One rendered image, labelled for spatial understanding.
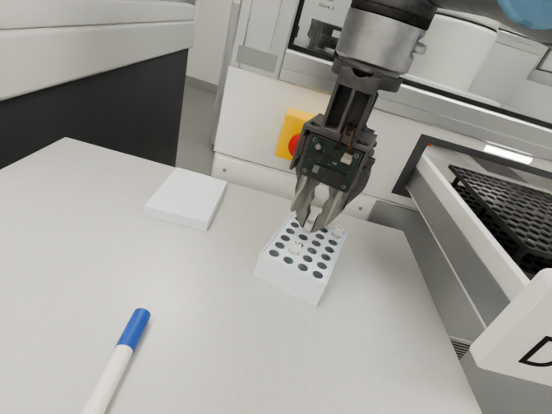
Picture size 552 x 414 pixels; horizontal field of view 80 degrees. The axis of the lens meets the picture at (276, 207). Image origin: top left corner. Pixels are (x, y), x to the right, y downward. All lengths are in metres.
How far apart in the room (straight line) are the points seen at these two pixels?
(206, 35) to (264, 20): 3.54
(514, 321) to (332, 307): 0.18
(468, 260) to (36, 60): 0.72
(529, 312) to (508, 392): 0.81
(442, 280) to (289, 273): 0.45
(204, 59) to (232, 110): 3.54
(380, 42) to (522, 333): 0.27
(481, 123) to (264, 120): 0.34
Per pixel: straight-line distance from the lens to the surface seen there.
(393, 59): 0.34
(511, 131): 0.64
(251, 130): 0.57
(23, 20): 0.71
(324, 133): 0.33
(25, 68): 0.72
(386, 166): 0.60
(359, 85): 0.32
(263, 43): 0.54
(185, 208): 0.47
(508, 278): 0.38
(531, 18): 0.28
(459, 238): 0.45
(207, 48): 4.07
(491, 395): 1.13
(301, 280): 0.39
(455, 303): 0.83
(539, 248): 0.46
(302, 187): 0.40
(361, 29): 0.34
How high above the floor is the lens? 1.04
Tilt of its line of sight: 31 degrees down
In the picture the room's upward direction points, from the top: 17 degrees clockwise
